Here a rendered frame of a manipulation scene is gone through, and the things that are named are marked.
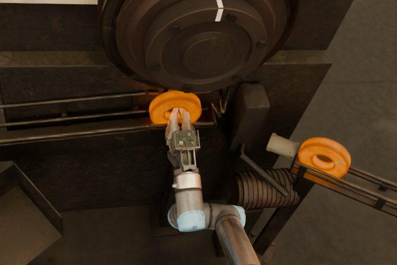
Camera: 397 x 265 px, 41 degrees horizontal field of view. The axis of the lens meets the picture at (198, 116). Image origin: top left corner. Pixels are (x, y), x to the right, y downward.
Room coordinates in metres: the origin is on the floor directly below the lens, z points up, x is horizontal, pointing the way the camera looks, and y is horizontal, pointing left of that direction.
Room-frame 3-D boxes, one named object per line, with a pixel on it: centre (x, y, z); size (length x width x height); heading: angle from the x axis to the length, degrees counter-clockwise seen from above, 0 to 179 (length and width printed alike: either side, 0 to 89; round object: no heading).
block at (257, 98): (1.06, -0.14, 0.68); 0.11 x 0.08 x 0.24; 24
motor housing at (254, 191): (0.96, -0.29, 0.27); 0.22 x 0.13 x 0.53; 114
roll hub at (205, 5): (0.86, 0.03, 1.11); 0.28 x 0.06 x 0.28; 114
